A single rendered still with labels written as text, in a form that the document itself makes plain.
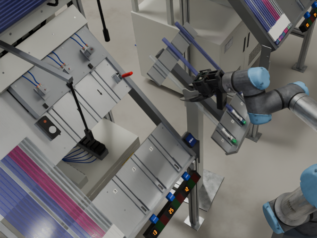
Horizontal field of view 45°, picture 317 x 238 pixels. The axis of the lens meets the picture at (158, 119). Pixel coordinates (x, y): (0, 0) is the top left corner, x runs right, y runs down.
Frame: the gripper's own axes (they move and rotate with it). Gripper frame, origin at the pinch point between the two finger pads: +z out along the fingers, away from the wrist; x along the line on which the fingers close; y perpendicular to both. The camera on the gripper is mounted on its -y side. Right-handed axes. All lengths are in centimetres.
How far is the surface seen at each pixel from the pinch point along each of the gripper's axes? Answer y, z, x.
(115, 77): 21.9, 14.2, 12.9
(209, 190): -81, 43, -11
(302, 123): -100, 14, -83
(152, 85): -44, 106, -74
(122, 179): -4.7, 11.3, 40.4
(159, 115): -0.5, 8.5, 11.4
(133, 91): 12.5, 13.9, 10.6
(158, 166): -13.1, 8.0, 27.1
